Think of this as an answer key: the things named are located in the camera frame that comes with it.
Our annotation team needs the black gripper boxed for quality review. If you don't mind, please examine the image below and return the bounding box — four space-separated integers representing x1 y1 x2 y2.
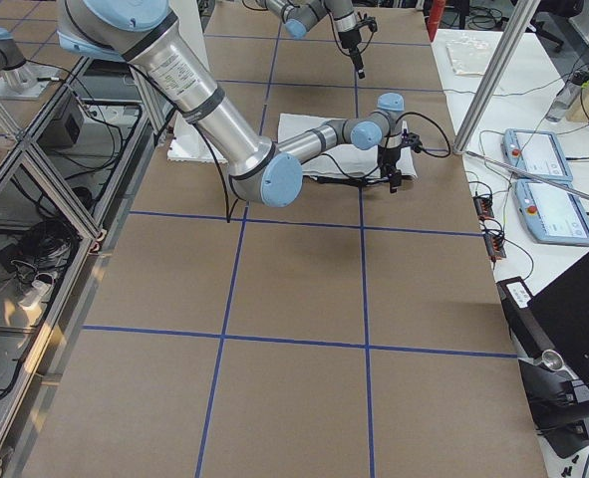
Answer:
378 133 403 193
338 24 366 79

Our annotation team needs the grey cartoon print t-shirt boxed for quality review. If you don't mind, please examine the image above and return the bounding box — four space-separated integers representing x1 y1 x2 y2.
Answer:
273 113 419 189

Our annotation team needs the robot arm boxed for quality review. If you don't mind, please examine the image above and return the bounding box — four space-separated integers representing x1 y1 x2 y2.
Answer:
57 1 407 207
256 0 378 79

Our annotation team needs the red cylinder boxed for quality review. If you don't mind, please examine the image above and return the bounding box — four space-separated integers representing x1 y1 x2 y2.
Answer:
427 0 446 42

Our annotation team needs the orange circuit board far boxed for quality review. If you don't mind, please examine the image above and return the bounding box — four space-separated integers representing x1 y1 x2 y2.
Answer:
472 195 495 220

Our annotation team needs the orange circuit board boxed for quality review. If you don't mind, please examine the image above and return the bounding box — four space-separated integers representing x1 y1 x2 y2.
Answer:
482 230 506 263
472 195 495 220

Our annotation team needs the clear plastic bag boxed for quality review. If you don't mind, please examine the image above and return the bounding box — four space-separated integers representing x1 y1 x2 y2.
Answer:
445 36 493 76

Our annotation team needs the orange circuit board near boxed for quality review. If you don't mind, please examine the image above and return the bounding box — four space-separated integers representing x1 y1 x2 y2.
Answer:
482 230 506 263

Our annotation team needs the far blue teach pendant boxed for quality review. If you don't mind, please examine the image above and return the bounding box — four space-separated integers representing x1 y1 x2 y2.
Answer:
502 128 573 182

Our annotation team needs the blue teach pendant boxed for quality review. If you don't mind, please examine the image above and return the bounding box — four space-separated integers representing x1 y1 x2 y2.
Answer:
502 128 573 182
514 179 589 246

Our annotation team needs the brown table mat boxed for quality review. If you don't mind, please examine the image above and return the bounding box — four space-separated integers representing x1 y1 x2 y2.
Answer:
22 0 552 478

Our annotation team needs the near blue teach pendant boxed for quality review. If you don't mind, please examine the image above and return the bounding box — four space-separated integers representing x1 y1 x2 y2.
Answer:
514 179 589 246

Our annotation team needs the clear water bottle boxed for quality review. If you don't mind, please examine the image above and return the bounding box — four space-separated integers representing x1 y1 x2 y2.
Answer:
545 69 589 122

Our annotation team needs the black laptop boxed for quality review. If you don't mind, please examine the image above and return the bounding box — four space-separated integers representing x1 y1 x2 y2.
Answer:
497 252 589 382

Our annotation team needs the black monitor stand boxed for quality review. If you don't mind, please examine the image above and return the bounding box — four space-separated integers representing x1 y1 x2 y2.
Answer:
518 358 589 458

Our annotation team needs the white power strip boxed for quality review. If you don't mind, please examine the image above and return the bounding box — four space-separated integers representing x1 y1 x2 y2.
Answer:
18 279 53 311

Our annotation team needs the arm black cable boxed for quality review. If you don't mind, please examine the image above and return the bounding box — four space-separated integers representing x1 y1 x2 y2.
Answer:
203 110 453 224

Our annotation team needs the aluminium frame post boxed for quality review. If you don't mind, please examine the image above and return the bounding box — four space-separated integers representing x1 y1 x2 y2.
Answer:
452 0 540 155

